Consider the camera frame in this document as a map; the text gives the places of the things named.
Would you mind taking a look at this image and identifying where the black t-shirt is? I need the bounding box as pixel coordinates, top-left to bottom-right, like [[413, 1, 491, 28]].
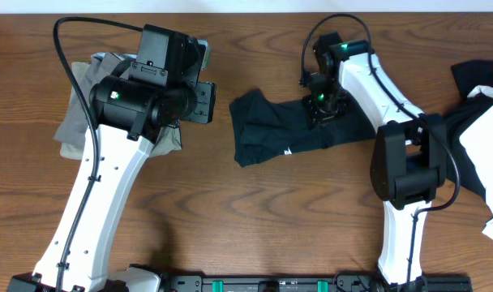
[[229, 89, 375, 167]]

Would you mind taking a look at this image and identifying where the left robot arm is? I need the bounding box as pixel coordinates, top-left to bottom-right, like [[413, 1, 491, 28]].
[[8, 25, 216, 291]]

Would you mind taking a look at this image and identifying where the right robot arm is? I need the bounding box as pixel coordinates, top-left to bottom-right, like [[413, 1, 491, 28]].
[[302, 32, 448, 291]]

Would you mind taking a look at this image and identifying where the beige folded garment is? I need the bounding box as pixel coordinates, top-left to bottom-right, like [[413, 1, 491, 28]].
[[59, 53, 183, 161]]

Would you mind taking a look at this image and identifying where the black garment pile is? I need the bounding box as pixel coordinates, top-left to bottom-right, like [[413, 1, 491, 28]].
[[444, 60, 493, 199]]

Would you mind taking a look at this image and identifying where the white garment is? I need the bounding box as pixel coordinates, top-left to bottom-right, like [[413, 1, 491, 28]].
[[460, 85, 493, 239]]

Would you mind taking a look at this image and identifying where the black mounting rail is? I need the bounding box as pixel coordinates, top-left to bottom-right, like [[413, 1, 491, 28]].
[[110, 264, 473, 292]]

